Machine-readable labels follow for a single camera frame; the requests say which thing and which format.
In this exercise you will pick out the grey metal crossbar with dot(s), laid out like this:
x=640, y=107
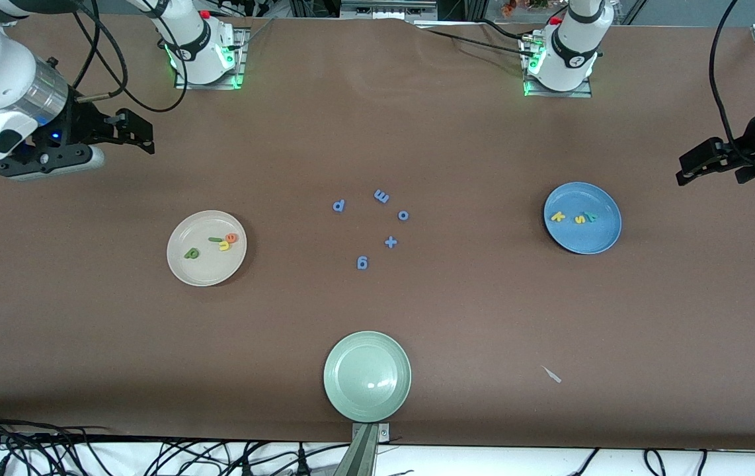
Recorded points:
x=387, y=8

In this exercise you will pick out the beige round plate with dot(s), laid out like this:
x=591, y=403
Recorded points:
x=205, y=264

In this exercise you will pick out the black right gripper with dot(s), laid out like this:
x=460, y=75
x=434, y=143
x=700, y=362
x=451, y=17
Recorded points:
x=84, y=120

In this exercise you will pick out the grey metal mounting post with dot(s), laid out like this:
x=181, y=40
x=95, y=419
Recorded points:
x=364, y=456

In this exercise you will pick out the pale green round plate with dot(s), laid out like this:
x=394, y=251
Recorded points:
x=367, y=377

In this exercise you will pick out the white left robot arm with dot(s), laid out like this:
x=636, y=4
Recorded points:
x=572, y=53

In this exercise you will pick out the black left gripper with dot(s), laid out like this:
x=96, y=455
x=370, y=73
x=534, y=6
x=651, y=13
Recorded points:
x=752, y=137

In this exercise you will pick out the blue foam letter g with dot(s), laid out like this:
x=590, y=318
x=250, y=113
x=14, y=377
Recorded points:
x=362, y=263

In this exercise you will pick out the blue foam letter m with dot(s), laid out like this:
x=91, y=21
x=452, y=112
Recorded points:
x=381, y=196

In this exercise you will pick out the blue round plate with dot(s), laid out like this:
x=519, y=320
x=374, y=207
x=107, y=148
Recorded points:
x=582, y=238

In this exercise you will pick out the brown table cover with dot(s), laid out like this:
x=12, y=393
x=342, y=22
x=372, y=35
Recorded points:
x=377, y=317

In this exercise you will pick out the small white paper scrap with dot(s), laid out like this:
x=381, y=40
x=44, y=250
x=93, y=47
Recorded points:
x=553, y=375

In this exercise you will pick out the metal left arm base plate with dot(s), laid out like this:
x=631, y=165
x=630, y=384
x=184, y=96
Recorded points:
x=556, y=94

